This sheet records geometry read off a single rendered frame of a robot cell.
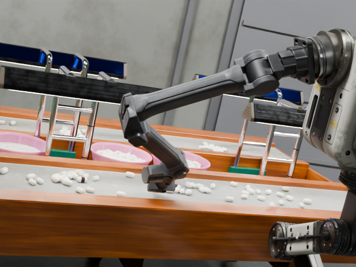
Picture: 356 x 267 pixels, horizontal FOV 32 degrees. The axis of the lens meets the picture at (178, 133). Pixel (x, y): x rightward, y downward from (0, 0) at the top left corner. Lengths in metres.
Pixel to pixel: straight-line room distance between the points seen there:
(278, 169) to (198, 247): 1.07
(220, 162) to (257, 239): 0.77
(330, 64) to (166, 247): 0.87
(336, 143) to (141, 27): 2.69
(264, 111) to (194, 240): 0.63
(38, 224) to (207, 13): 2.62
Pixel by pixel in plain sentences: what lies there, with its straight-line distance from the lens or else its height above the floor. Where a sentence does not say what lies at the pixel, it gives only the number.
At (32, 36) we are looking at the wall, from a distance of 4.13.
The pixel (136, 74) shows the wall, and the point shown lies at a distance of 4.23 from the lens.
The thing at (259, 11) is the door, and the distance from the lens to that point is 4.35.
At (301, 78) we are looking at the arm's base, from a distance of 1.72.
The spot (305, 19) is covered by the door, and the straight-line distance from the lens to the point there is 4.49.
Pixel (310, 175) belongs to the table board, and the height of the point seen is 0.71.
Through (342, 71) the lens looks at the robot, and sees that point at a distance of 1.67.
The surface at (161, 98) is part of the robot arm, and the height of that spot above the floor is 1.19.
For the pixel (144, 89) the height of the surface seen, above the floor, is 1.10.
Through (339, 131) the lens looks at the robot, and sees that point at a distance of 1.67.
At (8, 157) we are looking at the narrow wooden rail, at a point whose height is 0.76.
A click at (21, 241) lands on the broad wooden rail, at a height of 0.63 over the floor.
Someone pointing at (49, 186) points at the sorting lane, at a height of 0.74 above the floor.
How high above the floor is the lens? 1.47
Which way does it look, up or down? 13 degrees down
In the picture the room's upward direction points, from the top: 12 degrees clockwise
